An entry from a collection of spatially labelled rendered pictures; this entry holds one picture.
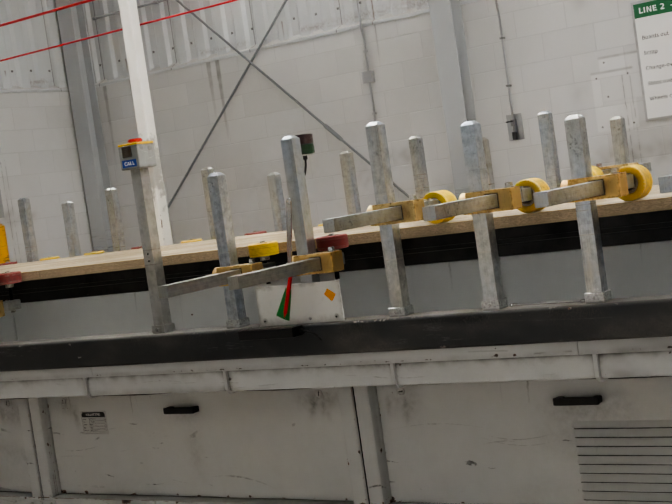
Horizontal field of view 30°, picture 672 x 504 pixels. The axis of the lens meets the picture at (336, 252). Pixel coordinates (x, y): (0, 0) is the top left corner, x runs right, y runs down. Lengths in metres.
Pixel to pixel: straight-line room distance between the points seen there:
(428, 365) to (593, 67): 7.58
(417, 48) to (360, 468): 8.00
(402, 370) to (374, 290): 0.31
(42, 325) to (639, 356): 2.03
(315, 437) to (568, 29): 7.37
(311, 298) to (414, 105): 8.11
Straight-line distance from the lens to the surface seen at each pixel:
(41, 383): 3.85
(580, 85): 10.47
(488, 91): 10.81
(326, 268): 3.07
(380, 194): 2.97
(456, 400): 3.25
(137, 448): 3.95
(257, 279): 2.87
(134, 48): 4.72
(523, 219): 2.98
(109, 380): 3.65
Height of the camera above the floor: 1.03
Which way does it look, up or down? 3 degrees down
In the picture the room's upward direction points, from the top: 8 degrees counter-clockwise
